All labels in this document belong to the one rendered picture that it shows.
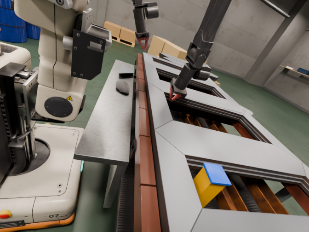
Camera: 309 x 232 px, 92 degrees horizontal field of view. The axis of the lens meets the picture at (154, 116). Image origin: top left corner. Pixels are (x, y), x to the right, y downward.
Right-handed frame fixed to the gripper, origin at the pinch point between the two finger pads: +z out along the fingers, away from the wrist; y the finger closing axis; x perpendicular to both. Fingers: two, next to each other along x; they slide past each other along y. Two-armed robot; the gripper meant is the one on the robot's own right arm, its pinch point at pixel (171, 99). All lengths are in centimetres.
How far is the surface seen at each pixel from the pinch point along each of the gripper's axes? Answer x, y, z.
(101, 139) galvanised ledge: 28.5, -21.9, 13.1
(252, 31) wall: -565, 796, 37
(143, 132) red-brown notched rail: 14.8, -25.9, -2.8
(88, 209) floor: 27, -35, 80
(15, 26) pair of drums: 213, 228, 114
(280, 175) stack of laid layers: -40, -36, -7
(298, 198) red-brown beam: -53, -41, -1
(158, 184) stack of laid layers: 11.7, -44.9, -8.3
